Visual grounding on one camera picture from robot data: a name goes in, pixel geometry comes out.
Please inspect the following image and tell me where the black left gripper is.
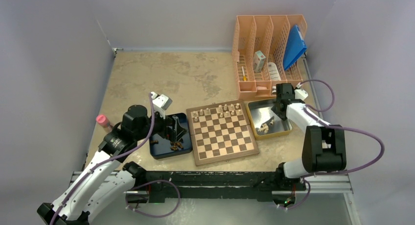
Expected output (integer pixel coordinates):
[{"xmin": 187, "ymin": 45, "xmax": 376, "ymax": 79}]
[{"xmin": 135, "ymin": 108, "xmax": 187, "ymax": 142}]

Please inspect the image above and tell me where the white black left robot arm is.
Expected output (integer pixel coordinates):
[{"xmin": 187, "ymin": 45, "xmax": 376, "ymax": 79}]
[{"xmin": 37, "ymin": 104, "xmax": 186, "ymax": 225}]

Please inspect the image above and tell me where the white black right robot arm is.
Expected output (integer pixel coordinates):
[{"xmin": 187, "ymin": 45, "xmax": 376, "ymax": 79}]
[{"xmin": 272, "ymin": 83, "xmax": 346, "ymax": 189}]

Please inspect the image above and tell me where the dark chess pieces pile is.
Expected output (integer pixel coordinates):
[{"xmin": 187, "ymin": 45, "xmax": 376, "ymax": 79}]
[{"xmin": 170, "ymin": 141, "xmax": 184, "ymax": 151}]

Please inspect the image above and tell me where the wooden chess board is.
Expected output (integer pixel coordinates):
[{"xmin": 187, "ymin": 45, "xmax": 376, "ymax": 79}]
[{"xmin": 186, "ymin": 99, "xmax": 259, "ymax": 166}]

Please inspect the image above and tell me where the light chess pieces pile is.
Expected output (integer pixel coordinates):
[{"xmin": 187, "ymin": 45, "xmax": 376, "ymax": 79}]
[{"xmin": 256, "ymin": 117, "xmax": 275, "ymax": 135}]

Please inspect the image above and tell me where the dark blue plastic tray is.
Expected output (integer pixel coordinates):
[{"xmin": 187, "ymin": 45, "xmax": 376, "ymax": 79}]
[{"xmin": 149, "ymin": 112, "xmax": 192, "ymax": 159}]

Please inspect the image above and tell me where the pink capped bottle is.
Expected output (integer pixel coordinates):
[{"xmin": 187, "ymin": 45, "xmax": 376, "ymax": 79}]
[{"xmin": 95, "ymin": 114, "xmax": 113, "ymax": 132}]

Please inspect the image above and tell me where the orange white pen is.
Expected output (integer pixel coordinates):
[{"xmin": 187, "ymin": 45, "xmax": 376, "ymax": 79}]
[{"xmin": 241, "ymin": 66, "xmax": 247, "ymax": 81}]

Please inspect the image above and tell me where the yellow rimmed metal tray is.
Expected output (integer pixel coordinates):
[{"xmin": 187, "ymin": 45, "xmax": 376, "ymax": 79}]
[{"xmin": 246, "ymin": 99, "xmax": 293, "ymax": 140}]

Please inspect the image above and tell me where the white green small box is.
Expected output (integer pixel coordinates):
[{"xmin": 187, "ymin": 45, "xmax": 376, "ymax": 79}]
[{"xmin": 252, "ymin": 50, "xmax": 266, "ymax": 73}]

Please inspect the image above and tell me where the white labelled bottle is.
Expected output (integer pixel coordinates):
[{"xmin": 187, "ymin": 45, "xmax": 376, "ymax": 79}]
[{"xmin": 267, "ymin": 62, "xmax": 281, "ymax": 81}]

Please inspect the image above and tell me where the orange plastic file organizer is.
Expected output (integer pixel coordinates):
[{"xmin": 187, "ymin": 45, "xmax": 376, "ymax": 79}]
[{"xmin": 231, "ymin": 15, "xmax": 307, "ymax": 101}]

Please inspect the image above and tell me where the blue folder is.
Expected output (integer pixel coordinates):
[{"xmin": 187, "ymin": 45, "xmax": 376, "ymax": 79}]
[{"xmin": 283, "ymin": 24, "xmax": 307, "ymax": 70}]

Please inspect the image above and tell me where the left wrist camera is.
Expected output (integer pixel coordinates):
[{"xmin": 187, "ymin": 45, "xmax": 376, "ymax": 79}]
[{"xmin": 150, "ymin": 91, "xmax": 173, "ymax": 119}]

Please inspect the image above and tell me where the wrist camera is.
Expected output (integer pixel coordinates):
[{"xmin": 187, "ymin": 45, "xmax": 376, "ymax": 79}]
[
  {"xmin": 150, "ymin": 91, "xmax": 173, "ymax": 119},
  {"xmin": 294, "ymin": 83, "xmax": 308, "ymax": 101}
]

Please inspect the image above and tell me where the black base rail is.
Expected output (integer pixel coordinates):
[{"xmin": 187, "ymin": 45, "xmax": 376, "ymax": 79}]
[{"xmin": 132, "ymin": 168, "xmax": 306, "ymax": 203}]

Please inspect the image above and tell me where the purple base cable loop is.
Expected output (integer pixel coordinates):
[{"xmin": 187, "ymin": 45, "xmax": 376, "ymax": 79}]
[{"xmin": 124, "ymin": 178, "xmax": 181, "ymax": 218}]

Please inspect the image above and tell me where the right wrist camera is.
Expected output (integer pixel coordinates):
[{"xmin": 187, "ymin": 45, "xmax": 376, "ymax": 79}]
[{"xmin": 294, "ymin": 83, "xmax": 308, "ymax": 101}]

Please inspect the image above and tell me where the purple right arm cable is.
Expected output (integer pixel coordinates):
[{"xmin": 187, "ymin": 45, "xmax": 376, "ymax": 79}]
[{"xmin": 298, "ymin": 79, "xmax": 386, "ymax": 177}]

